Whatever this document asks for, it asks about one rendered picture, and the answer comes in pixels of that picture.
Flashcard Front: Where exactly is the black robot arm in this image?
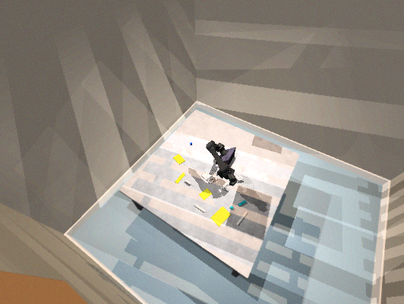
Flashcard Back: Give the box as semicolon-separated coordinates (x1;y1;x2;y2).
206;141;236;182

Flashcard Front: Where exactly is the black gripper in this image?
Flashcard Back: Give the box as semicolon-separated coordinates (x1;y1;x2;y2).
217;170;237;186

